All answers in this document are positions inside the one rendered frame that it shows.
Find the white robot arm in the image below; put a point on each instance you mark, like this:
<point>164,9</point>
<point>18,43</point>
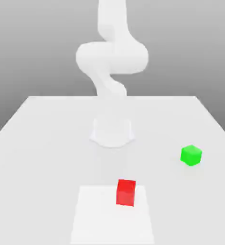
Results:
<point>112,57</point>

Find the small red cube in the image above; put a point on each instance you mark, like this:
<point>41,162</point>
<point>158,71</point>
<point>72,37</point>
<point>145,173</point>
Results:
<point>125,193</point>

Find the small green cube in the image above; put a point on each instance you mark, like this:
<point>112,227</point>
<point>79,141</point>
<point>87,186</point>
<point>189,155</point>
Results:
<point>191,155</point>

